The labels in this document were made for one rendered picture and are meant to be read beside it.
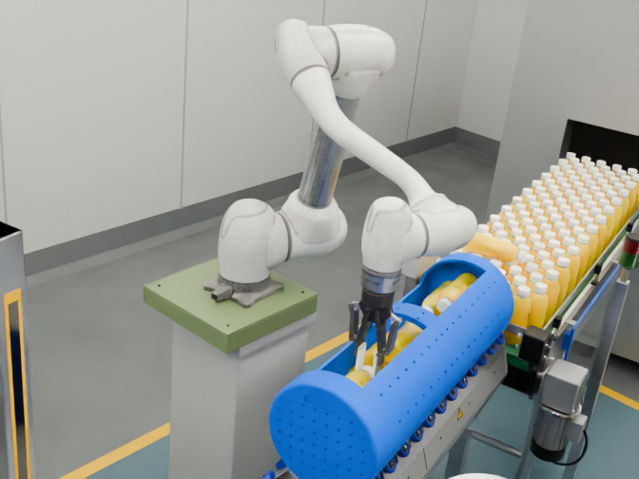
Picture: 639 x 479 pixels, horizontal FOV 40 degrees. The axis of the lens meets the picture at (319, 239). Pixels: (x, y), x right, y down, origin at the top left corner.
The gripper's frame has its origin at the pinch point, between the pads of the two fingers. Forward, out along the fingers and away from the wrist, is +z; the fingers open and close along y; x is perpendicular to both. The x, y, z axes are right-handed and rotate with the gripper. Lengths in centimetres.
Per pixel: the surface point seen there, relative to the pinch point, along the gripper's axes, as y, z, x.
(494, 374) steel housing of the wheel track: 14, 33, 65
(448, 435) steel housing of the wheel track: 13.9, 33.4, 28.8
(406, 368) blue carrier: 9.2, -1.2, 1.4
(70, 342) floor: -195, 120, 91
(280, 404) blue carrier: -10.6, 5.2, -21.4
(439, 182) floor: -151, 122, 422
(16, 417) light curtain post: -29, -17, -79
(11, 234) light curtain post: -30, -51, -77
